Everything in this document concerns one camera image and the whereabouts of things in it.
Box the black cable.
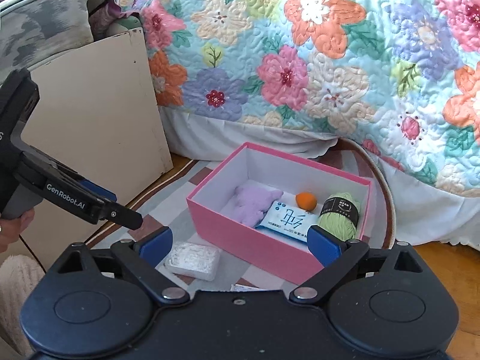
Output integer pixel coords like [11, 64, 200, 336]
[18, 235, 48, 275]

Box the pink fluffy blanket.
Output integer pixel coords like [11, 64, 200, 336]
[1, 255, 45, 359]

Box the white bed skirt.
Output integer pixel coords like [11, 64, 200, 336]
[160, 107, 479, 249]

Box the purple plush toy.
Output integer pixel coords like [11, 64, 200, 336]
[231, 185, 283, 228]

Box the grey patterned pillow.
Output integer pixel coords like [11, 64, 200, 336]
[1, 0, 94, 80]

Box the pink cardboard box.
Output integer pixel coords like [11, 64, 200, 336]
[187, 142, 372, 284]

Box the green yarn ball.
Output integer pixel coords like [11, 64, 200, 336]
[318, 193, 361, 242]

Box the orange makeup sponge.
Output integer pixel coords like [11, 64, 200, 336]
[295, 192, 317, 212]

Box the small white tissue pack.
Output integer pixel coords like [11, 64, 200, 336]
[230, 283, 262, 293]

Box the blue wet wipes pack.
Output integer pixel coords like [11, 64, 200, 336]
[256, 201, 318, 243]

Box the left hand with ring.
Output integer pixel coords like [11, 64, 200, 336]
[0, 209, 35, 253]

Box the floral quilt bedspread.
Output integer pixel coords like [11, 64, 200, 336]
[120, 0, 479, 197]

